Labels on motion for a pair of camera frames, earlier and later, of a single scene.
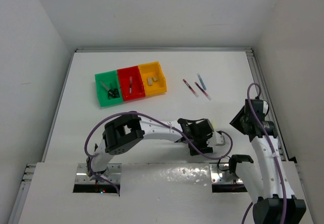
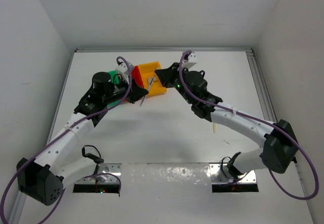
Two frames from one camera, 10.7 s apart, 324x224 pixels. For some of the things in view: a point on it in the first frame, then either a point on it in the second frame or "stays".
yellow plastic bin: (151, 70) stays
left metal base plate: (113, 173) stays
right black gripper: (235, 122) to (166, 75)
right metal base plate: (219, 174) stays
